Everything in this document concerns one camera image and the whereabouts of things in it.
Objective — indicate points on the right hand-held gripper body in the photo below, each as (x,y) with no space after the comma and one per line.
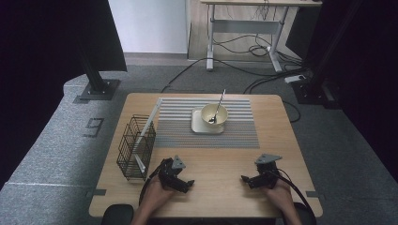
(270,175)

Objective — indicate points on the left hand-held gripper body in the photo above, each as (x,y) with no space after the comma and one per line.
(169,175)

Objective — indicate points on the person's right hand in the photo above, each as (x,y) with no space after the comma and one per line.
(283,195)

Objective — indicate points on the person's left hand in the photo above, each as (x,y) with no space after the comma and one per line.
(155,195)

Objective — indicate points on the short white stick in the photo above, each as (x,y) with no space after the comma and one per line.
(140,164)

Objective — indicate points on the grey striped placemat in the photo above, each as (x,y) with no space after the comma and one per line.
(175,131)

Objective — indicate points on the cream square plate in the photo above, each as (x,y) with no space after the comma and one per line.
(197,126)

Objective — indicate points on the cream bowl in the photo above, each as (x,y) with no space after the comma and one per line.
(220,120)

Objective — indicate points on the metal spoon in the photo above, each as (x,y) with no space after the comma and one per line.
(221,101)

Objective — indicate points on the white power strip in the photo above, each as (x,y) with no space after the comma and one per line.
(294,78)

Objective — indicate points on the black curtain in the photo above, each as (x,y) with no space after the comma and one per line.
(37,62)
(375,78)

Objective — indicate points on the white-legged desk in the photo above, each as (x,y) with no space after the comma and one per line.
(244,26)

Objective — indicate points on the black stand with base plate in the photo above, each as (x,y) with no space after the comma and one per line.
(95,82)
(316,84)

